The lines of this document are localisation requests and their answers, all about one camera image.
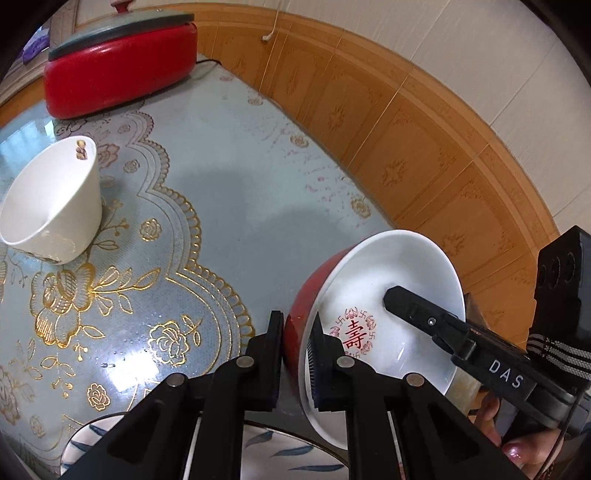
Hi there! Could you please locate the red electric cooking pot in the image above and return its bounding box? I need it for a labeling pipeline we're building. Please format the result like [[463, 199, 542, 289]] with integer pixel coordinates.
[[43, 23, 197, 119]]

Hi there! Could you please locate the white bowl blue leaf pattern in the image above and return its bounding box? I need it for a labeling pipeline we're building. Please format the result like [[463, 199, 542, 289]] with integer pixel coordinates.
[[59, 413, 350, 480]]

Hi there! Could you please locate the white teddy bear bowl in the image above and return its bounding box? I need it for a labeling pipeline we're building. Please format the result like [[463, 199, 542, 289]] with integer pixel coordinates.
[[1, 135, 102, 265]]

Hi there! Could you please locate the black camera box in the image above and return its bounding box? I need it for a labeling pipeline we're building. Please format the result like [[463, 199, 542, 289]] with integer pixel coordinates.
[[528, 225, 590, 363]]

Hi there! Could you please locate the purple tissue pack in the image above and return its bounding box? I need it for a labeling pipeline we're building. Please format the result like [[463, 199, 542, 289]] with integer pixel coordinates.
[[21, 27, 50, 64]]

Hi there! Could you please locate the person's right hand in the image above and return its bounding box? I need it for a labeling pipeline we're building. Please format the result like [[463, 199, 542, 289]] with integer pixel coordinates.
[[474, 392, 564, 479]]

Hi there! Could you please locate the dark pot lid red knob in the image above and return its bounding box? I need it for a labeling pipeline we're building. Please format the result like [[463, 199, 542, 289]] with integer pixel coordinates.
[[48, 10, 194, 61]]

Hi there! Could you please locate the black striped wrist strap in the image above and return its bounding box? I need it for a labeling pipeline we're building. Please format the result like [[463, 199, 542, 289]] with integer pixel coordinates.
[[526, 333, 591, 381]]

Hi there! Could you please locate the red bowl white inside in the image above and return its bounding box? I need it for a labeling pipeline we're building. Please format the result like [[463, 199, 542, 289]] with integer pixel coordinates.
[[284, 229, 466, 448]]

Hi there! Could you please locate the white cable with plug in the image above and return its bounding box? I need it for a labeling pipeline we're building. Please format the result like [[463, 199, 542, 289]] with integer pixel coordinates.
[[261, 0, 284, 44]]

